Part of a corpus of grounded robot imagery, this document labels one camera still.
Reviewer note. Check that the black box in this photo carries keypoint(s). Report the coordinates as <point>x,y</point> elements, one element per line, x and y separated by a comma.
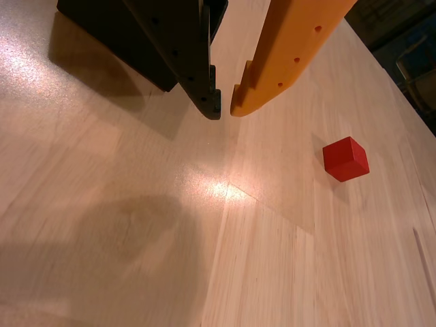
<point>112,30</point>

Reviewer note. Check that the red cube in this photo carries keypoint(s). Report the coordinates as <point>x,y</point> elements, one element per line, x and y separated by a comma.
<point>345,160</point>

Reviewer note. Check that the dark chair frame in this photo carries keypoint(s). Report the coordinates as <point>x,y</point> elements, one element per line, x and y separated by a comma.
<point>413,75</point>

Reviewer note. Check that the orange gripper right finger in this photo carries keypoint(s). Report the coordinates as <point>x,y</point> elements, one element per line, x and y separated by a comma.
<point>286,51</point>

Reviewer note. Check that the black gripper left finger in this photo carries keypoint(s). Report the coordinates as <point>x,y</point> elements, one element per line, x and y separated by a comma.
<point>190,61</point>

